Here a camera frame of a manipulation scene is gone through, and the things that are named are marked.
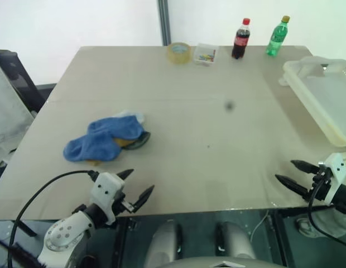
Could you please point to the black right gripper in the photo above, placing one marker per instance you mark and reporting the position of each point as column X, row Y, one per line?
column 321, row 184

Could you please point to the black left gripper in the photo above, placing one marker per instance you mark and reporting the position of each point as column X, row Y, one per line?
column 123, row 205

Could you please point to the white plastic tray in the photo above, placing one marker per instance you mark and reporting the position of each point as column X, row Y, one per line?
column 323, row 92

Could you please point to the clear box with coloured pieces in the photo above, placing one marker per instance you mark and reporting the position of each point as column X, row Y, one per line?
column 206, row 56

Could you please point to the yellow and grey object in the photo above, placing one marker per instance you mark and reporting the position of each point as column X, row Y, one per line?
column 142, row 140

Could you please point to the grey left robot leg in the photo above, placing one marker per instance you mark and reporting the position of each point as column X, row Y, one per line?
column 163, row 243

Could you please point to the grey robot leg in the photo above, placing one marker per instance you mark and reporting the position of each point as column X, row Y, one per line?
column 163, row 243
column 235, row 241

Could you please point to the grey right robot leg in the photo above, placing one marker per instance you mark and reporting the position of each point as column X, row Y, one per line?
column 235, row 241

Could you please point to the grey robot torso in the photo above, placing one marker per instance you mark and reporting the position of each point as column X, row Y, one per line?
column 217, row 263

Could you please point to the black fuzzy strip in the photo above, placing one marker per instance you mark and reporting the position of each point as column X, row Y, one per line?
column 21, row 254

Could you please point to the green bottle with yellow cap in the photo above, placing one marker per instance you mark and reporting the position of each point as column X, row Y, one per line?
column 276, row 39

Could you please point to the clear packing tape roll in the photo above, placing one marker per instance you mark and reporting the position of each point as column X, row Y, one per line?
column 178, row 53

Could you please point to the cola bottle with red cap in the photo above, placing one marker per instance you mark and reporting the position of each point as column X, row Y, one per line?
column 240, row 42

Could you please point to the white cloth cover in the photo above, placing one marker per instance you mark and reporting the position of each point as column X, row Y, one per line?
column 8, row 111

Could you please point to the black chair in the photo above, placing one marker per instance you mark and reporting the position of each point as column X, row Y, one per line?
column 25, row 86

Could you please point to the grey metal pole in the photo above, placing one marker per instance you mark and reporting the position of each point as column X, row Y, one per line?
column 164, row 22

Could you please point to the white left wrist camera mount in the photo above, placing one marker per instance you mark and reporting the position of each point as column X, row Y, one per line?
column 106, row 186

